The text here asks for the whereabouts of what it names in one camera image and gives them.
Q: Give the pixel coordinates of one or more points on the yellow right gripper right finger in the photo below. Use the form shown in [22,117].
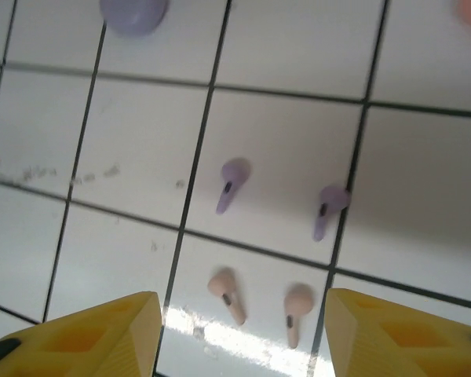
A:
[396,345]

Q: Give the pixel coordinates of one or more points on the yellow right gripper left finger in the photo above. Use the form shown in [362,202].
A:
[82,345]

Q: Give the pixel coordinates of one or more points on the beige pink earbud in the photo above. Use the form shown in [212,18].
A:
[221,284]
[298,300]

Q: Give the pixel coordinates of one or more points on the purple earbud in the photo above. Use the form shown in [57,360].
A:
[333,196]
[235,173]

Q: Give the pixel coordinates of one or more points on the purple round charging case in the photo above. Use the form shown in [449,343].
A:
[133,15]

